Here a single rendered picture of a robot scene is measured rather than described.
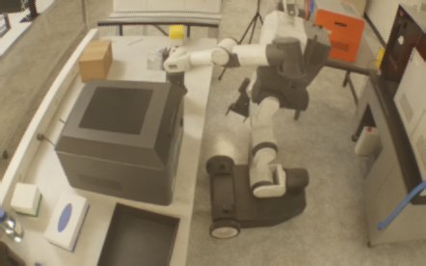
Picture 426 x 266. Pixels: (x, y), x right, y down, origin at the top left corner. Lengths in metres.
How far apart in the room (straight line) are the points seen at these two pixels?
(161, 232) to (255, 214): 1.04
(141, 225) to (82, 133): 0.41
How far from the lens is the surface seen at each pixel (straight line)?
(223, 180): 2.33
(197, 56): 1.48
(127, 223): 1.34
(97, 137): 1.22
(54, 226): 1.33
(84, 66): 1.92
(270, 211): 2.26
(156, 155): 1.16
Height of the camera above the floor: 2.06
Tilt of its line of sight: 45 degrees down
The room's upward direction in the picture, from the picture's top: 6 degrees clockwise
